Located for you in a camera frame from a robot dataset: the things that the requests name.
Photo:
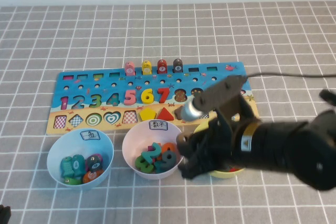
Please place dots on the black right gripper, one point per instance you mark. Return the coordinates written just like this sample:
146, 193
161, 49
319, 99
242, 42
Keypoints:
227, 145

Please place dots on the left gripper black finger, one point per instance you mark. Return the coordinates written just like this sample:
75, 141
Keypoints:
6, 216
1, 214

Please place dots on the yellow plastic bowl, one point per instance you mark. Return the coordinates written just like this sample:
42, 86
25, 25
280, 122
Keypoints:
223, 175

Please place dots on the pink plastic bowl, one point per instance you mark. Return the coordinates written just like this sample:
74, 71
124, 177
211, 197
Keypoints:
131, 140

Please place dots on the light blue plastic bowl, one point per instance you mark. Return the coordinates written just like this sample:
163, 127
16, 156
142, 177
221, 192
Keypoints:
57, 145

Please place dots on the blue wooden puzzle board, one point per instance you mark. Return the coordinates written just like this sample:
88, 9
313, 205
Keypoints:
106, 78

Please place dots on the dark grey wooden number nine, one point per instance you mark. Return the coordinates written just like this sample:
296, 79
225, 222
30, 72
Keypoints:
169, 159

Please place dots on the orange wooden number zero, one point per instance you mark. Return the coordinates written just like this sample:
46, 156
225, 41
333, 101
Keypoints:
168, 147

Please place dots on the brown wooden star block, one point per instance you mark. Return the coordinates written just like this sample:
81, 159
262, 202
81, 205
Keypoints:
179, 113

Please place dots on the blue wooden number four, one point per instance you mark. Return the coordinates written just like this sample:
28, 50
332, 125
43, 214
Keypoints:
158, 167

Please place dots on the teal wooden number two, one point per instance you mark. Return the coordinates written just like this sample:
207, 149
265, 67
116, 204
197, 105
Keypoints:
151, 153

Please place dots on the white paper label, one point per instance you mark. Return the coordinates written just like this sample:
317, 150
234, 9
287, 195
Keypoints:
158, 125
90, 134

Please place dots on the red wooden triangle block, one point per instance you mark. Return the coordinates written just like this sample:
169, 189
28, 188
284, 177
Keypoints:
165, 116

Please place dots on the purple wooden number one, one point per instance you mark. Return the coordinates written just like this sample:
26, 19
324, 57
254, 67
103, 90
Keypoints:
150, 148

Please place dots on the green wooden number three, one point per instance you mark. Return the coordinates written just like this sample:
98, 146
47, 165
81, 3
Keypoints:
143, 165

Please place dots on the yellow wooden pentagon block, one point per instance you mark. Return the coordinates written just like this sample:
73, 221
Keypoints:
147, 114

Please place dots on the red wooden number seven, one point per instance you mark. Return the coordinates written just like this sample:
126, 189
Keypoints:
163, 95

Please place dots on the green wooden fish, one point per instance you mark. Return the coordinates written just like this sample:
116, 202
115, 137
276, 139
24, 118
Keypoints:
71, 181

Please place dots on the yellow wooden number six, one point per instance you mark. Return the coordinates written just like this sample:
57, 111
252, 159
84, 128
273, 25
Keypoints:
147, 96

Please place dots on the teal wooden fish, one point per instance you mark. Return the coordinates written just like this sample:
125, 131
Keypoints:
66, 167

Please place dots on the blue-green wooden fish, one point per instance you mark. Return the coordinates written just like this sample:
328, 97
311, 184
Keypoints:
78, 165

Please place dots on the brown wooden fish peg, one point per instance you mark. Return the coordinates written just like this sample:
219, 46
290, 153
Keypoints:
177, 66

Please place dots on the pink wooden number five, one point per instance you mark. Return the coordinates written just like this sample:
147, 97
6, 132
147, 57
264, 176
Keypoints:
130, 97

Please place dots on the red wooden fish peg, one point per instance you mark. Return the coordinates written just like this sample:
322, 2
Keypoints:
162, 66

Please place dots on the orange wooden fish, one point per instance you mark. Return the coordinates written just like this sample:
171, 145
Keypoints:
92, 176

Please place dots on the yellow wooden fish peg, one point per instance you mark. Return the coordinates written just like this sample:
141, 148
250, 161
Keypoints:
146, 68

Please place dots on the dark purple wooden fish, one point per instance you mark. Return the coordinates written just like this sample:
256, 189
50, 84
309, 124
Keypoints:
94, 163

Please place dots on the pink wooden fish peg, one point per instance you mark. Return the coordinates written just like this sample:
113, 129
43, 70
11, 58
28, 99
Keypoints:
129, 68

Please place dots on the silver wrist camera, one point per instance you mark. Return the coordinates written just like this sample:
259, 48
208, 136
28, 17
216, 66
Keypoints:
193, 111

